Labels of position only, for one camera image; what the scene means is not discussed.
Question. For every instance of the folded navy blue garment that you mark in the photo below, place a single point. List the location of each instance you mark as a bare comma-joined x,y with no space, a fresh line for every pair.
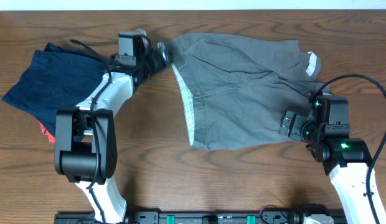
56,78

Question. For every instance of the red folded garment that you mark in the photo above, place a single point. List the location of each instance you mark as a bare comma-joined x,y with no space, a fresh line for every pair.
45,132

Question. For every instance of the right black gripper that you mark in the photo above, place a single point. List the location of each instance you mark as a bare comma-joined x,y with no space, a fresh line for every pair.
299,120

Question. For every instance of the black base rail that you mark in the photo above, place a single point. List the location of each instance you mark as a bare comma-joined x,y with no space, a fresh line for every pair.
306,213

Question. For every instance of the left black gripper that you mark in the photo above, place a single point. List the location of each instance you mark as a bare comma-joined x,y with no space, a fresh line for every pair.
154,59

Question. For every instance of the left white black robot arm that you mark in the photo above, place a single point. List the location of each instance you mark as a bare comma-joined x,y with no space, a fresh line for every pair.
85,148

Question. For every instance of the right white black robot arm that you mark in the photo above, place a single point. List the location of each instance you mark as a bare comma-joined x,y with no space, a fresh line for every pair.
345,160

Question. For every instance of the grey shorts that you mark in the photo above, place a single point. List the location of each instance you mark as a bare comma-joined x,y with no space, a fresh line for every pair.
235,90

